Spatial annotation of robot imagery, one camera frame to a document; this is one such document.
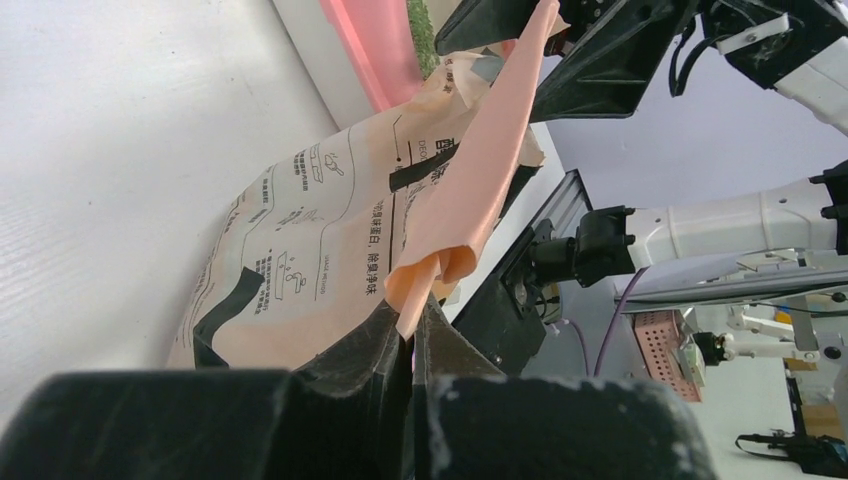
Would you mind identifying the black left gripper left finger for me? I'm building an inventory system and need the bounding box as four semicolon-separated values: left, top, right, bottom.
1;304;411;479

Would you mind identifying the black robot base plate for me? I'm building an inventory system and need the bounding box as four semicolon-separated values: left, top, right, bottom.
450;168;598;376

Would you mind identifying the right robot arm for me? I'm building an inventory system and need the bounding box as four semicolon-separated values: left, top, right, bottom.
528;0;847;287

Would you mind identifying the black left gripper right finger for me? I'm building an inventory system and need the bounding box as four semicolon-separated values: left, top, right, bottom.
413;300;716;479

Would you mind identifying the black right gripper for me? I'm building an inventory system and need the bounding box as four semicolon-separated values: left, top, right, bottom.
434;0;698;123

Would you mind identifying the pink litter box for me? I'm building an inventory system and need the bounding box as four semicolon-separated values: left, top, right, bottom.
320;0;423;112

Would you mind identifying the green cat litter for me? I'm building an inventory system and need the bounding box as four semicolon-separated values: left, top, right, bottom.
406;0;440;80

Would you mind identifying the beige cat litter bag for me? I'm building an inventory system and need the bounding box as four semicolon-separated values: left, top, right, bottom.
167;1;564;369

